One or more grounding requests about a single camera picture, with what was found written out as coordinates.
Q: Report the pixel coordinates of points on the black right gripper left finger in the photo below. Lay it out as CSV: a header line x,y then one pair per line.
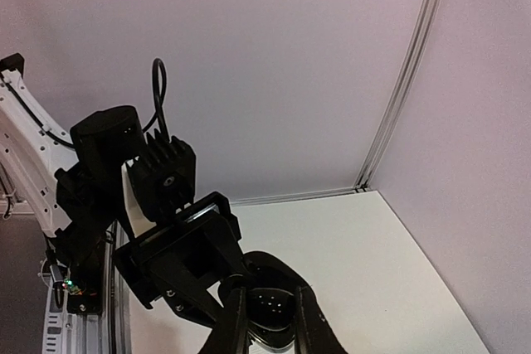
x,y
230,336

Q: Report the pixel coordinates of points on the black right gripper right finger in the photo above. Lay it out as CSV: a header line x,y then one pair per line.
x,y
313,334

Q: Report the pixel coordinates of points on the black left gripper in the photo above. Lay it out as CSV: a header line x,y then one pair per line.
x,y
180,261

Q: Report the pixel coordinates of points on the black oval charging case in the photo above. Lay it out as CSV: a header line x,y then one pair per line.
x,y
270,286

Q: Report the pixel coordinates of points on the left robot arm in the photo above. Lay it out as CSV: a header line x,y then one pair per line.
x,y
111,193

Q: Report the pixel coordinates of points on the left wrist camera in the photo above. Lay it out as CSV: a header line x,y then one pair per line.
x,y
158,182

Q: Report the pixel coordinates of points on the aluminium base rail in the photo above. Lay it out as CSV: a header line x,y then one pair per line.
x,y
82,332

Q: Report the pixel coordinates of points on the left aluminium wall post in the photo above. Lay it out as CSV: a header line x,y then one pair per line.
x,y
401,89

